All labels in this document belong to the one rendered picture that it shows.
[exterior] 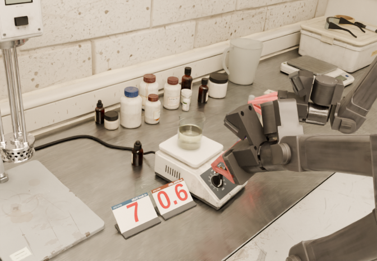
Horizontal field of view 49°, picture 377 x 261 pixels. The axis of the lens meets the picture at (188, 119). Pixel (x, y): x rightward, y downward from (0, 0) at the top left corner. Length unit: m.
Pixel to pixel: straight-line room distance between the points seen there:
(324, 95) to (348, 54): 0.85
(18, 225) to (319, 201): 0.68
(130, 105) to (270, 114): 0.54
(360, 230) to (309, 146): 0.14
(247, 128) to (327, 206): 0.37
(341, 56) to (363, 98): 0.85
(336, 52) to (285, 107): 1.21
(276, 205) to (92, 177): 0.45
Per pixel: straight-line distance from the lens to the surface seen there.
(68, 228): 0.90
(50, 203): 0.96
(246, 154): 0.78
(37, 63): 1.19
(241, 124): 0.77
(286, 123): 0.74
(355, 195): 1.14
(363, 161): 0.56
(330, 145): 0.62
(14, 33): 0.71
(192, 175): 0.95
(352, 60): 1.92
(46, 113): 1.21
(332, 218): 1.04
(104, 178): 1.04
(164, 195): 0.95
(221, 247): 0.89
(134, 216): 0.91
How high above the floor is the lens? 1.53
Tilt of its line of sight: 29 degrees down
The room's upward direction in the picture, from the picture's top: 6 degrees clockwise
